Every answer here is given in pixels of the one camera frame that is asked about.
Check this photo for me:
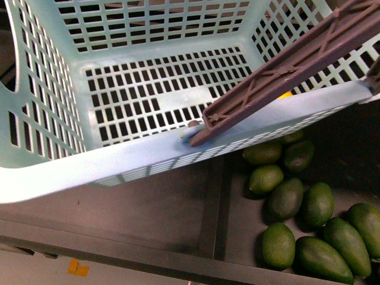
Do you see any light blue plastic basket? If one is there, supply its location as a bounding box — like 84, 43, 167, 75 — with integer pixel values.
1, 1, 379, 204

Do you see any yellow mango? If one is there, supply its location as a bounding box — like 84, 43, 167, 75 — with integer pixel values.
278, 91, 293, 99

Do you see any brown basket handle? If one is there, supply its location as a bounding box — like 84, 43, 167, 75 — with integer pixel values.
189, 1, 379, 147

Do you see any green avocado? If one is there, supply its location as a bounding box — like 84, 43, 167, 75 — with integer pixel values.
295, 236, 354, 284
267, 178, 304, 220
242, 141, 282, 166
347, 203, 379, 260
323, 217, 372, 277
300, 182, 334, 227
262, 222, 296, 270
283, 140, 315, 173
249, 164, 284, 195

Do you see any black produce display tray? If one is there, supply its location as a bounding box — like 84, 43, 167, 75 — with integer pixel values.
0, 103, 380, 285

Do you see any orange floor tape marker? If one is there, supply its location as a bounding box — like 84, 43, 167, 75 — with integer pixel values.
67, 258, 90, 277

